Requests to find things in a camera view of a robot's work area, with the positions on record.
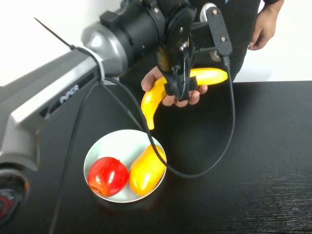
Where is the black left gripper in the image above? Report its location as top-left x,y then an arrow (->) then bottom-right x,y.
155,40 -> 197,102

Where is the yellow banana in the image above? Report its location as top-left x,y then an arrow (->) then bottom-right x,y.
140,67 -> 229,131

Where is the person's left forearm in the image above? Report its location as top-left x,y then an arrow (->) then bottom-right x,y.
264,1 -> 286,14

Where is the person in black clothes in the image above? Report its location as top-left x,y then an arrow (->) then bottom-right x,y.
190,0 -> 285,74

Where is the person's right hand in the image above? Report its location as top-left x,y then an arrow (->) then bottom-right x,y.
140,65 -> 209,108

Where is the person's left hand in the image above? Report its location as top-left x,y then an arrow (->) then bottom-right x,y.
248,7 -> 279,51

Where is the white round plate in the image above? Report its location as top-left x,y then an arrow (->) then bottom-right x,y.
83,129 -> 168,203

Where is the orange yellow mango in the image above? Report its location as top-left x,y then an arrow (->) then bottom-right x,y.
128,144 -> 167,196

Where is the red apple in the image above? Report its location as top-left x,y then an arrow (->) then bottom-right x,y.
88,156 -> 129,197

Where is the dark zip tie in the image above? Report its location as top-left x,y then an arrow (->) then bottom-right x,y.
34,17 -> 106,82

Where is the long black camera cable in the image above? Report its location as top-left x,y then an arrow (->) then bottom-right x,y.
104,56 -> 236,179

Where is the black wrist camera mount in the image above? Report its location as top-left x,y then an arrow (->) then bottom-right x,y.
191,2 -> 233,61

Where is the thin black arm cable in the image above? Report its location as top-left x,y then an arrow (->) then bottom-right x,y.
48,80 -> 98,234

